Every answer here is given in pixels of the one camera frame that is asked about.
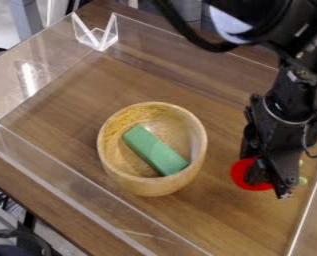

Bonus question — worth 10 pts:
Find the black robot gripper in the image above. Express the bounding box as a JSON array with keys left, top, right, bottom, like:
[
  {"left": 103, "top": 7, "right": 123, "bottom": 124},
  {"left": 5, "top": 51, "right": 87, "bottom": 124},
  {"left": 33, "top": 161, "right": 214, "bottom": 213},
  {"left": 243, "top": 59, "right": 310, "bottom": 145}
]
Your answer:
[{"left": 239, "top": 94, "right": 317, "bottom": 200}]

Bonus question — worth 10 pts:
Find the red plush fruit green stem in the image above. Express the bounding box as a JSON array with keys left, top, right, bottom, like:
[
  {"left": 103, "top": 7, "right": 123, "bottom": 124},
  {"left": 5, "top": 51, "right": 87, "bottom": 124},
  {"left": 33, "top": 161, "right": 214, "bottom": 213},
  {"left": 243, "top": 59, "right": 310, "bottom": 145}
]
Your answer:
[{"left": 230, "top": 156, "right": 275, "bottom": 192}]

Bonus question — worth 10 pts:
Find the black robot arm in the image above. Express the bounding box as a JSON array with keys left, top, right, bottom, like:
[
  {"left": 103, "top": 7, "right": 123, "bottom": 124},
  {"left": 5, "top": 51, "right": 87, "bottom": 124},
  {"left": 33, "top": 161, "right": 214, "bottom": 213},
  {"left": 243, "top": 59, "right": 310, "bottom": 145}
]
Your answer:
[{"left": 206, "top": 0, "right": 317, "bottom": 199}]

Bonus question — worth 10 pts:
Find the green rectangular block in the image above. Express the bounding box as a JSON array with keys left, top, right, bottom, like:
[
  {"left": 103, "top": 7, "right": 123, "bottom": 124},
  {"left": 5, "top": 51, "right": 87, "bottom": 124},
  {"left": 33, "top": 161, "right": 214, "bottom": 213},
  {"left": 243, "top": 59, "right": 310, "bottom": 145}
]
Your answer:
[{"left": 122, "top": 125, "right": 190, "bottom": 176}]

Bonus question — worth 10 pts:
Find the round wooden bowl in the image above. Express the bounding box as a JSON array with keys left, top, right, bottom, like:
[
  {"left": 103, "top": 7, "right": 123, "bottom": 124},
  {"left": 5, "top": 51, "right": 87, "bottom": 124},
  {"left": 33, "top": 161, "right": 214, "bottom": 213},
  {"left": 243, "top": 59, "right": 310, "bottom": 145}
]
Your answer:
[{"left": 96, "top": 102, "right": 207, "bottom": 197}]

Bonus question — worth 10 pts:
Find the clear acrylic tray enclosure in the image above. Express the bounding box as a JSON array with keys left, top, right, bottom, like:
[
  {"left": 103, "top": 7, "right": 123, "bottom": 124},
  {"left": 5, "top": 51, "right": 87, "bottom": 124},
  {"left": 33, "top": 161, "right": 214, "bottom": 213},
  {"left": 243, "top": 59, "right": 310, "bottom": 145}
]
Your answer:
[{"left": 0, "top": 14, "right": 317, "bottom": 256}]

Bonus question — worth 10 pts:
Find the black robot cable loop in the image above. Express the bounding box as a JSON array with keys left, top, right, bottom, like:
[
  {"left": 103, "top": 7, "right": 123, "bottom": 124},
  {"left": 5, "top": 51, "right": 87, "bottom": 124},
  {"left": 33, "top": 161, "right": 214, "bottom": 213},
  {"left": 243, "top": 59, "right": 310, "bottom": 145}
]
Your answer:
[{"left": 152, "top": 0, "right": 242, "bottom": 54}]

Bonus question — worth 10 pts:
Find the black cable under table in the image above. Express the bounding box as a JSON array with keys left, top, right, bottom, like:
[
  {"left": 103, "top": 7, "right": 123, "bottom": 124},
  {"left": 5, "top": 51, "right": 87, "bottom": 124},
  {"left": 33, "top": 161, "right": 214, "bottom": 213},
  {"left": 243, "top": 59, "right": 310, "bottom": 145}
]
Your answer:
[{"left": 0, "top": 228, "right": 52, "bottom": 256}]

